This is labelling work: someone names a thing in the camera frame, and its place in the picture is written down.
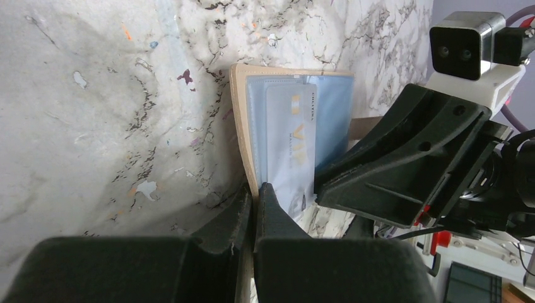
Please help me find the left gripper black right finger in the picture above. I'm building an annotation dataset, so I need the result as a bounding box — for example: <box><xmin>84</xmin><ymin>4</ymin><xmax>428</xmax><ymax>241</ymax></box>
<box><xmin>254</xmin><ymin>183</ymin><xmax>436</xmax><ymax>302</ymax></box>

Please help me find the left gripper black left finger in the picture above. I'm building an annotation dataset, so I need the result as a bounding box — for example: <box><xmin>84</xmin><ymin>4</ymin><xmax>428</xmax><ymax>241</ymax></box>
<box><xmin>4</xmin><ymin>188</ymin><xmax>252</xmax><ymax>302</ymax></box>

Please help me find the white VIP credit card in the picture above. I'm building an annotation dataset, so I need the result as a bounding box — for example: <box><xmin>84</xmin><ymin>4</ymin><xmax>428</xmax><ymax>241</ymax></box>
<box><xmin>266</xmin><ymin>84</ymin><xmax>317</xmax><ymax>219</ymax></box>

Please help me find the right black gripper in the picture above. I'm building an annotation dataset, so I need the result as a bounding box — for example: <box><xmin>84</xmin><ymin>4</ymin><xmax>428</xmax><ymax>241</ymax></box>
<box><xmin>314</xmin><ymin>84</ymin><xmax>534</xmax><ymax>234</ymax></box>

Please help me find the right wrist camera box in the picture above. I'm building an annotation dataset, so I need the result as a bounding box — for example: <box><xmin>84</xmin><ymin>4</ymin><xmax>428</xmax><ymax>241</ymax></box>
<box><xmin>426</xmin><ymin>11</ymin><xmax>534</xmax><ymax>115</ymax></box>

